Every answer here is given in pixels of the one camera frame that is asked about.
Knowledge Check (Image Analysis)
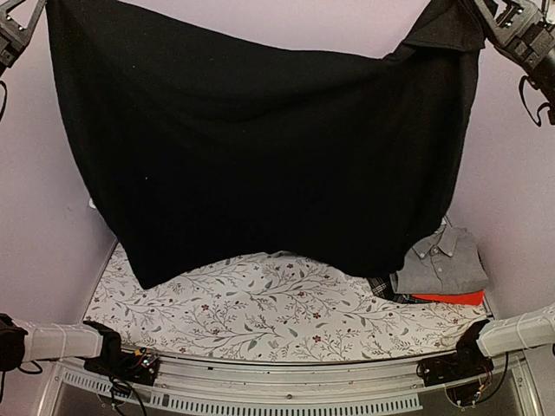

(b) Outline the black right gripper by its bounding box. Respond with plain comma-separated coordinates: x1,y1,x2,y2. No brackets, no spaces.
468,0,555,108

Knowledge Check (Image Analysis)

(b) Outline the black garment with logo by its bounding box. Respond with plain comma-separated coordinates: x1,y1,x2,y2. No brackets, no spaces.
46,1,485,289

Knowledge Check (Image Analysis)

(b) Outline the grey button-up shirt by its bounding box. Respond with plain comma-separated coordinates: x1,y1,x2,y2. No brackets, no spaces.
390,224,489,296

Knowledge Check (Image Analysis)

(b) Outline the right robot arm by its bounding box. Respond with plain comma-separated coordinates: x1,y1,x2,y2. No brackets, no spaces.
448,1,554,378

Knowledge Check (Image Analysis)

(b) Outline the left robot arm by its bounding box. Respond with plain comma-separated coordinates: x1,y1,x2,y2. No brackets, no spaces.
1,1,129,376

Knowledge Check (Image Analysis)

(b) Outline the red folded t-shirt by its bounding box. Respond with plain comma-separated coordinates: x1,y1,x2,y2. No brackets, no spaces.
413,290,484,306

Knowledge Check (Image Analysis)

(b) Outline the black white plaid garment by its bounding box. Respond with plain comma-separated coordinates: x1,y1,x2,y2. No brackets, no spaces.
368,277,419,304

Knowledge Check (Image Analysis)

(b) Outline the floral patterned table cover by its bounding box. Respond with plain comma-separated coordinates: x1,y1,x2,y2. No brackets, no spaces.
85,247,490,362

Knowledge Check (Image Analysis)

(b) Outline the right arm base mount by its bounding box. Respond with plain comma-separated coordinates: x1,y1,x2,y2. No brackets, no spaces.
416,352,494,407

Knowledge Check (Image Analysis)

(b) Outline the aluminium table front rail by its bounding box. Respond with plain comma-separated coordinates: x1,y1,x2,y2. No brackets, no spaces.
38,353,544,415

